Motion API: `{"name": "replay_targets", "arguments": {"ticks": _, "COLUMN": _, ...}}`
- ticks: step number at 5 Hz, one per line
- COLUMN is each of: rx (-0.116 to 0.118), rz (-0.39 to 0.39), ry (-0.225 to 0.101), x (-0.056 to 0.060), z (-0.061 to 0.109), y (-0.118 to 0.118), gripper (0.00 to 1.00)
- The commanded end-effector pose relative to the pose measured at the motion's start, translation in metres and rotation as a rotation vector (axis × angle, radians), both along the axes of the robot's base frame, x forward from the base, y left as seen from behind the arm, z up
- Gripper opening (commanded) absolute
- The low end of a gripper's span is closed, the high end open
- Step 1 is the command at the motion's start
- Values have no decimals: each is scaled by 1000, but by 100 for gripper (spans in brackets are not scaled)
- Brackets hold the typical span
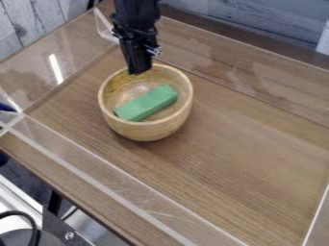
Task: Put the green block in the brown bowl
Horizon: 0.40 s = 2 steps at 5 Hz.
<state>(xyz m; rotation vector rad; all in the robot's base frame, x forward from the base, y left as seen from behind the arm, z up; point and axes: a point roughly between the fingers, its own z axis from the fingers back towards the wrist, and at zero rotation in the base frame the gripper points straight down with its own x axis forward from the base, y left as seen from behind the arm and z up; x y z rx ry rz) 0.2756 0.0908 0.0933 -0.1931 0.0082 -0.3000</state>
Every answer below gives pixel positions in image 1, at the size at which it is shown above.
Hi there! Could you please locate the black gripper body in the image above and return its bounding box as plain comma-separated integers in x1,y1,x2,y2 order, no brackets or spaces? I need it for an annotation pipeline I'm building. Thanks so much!
111,0,161,56

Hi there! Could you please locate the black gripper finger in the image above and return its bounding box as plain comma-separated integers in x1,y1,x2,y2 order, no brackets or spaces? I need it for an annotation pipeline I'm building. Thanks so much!
128,39,153,75
119,39,130,73

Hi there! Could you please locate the green rectangular block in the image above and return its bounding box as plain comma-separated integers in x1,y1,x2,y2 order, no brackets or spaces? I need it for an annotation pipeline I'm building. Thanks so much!
114,85,178,122

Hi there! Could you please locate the light brown wooden bowl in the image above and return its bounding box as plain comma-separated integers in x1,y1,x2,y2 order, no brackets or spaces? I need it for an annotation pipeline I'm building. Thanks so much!
98,63,194,141

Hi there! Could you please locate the black metal table leg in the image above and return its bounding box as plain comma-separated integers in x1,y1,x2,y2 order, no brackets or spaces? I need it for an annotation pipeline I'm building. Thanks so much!
49,191,63,216

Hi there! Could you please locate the clear acrylic corner bracket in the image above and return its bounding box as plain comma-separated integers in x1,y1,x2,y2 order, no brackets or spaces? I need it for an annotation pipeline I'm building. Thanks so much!
93,8,119,44

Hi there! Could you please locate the clear acrylic front wall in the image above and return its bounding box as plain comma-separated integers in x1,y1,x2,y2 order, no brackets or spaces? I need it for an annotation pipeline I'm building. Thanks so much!
0,89,248,246

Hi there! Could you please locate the clear acrylic wall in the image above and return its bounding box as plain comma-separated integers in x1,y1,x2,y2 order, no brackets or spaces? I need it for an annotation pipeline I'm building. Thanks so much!
0,89,248,246
157,17,329,127

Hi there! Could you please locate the clear acrylic back wall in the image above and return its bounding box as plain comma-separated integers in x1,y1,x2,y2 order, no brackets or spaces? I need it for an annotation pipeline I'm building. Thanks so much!
157,17,329,127

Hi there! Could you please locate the black cable lower left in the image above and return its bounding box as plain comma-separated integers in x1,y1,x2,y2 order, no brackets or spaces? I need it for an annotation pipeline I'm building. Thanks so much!
0,209,43,246

